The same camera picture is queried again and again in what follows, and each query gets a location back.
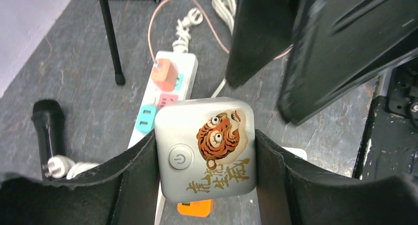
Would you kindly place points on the white small power strip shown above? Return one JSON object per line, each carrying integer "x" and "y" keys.
{"x": 298, "y": 152}

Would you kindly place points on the black microphone orange end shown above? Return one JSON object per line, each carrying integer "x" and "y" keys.
{"x": 49, "y": 121}

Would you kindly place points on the orange power strip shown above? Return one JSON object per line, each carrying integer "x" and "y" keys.
{"x": 200, "y": 208}

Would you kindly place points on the white cube socket adapter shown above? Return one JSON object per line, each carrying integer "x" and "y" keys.
{"x": 206, "y": 149}

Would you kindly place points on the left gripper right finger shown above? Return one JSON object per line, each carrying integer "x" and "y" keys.
{"x": 293, "y": 191}

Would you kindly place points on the white multicolour power strip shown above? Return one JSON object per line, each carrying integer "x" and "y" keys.
{"x": 187, "y": 65}

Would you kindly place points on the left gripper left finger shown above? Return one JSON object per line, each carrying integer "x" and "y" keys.
{"x": 120, "y": 191}

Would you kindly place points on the salmon pink usb charger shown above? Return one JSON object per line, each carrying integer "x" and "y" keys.
{"x": 164, "y": 75}

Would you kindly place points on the teal usb charger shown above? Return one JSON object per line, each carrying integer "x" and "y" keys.
{"x": 145, "y": 118}

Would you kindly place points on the white cord orange strip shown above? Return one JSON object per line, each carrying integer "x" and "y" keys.
{"x": 226, "y": 11}

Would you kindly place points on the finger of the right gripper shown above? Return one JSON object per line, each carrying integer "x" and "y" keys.
{"x": 262, "y": 31}
{"x": 339, "y": 45}

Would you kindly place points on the black music stand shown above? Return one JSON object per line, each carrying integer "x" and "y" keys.
{"x": 112, "y": 42}

